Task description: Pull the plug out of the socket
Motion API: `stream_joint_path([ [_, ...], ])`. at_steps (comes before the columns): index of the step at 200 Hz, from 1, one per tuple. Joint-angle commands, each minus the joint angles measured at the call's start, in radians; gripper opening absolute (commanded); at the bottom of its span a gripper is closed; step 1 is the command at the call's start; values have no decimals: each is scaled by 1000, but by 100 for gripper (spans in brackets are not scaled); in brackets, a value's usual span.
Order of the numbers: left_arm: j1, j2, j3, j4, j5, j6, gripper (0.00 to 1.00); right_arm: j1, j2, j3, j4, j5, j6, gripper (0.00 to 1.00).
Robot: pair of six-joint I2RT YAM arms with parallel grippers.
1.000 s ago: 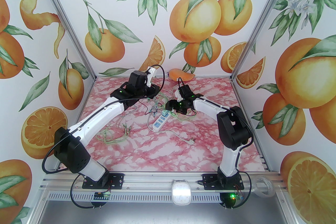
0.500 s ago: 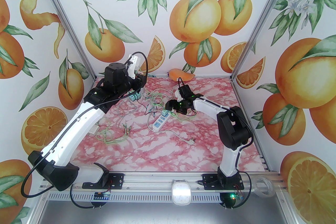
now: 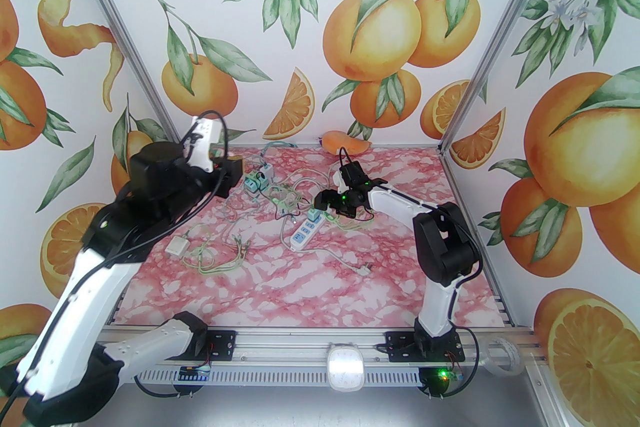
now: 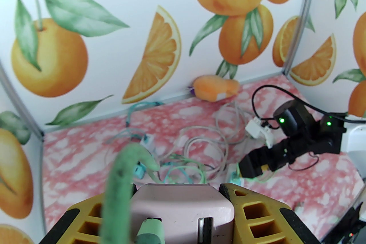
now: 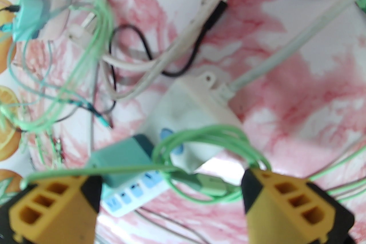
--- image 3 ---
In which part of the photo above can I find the clear tape roll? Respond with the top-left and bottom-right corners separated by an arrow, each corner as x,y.
482,336 -> 525,374

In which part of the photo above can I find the aluminium frame post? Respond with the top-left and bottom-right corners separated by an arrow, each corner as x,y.
59,0 -> 183,148

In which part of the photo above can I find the white power strip cable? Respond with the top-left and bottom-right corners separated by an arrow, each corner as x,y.
280,215 -> 358,268

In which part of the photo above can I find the white power strip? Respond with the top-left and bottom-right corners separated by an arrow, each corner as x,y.
291,215 -> 326,249

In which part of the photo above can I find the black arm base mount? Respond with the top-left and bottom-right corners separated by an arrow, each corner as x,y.
385,331 -> 466,363
207,330 -> 237,362

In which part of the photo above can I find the teal cable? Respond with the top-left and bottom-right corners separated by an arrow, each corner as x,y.
257,141 -> 301,170

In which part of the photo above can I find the light green cable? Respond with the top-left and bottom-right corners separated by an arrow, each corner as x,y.
181,222 -> 253,276
335,212 -> 373,231

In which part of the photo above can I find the orange plush fish toy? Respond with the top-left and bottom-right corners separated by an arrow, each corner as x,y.
320,131 -> 373,154

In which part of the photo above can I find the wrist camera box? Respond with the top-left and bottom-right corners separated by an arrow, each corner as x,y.
216,158 -> 244,198
339,161 -> 367,188

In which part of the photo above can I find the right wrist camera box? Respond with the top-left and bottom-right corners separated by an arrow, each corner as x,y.
339,161 -> 367,188

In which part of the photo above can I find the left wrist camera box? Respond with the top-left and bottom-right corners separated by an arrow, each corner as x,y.
216,158 -> 244,198

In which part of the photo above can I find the white lamp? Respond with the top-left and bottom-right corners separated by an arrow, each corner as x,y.
327,342 -> 364,391

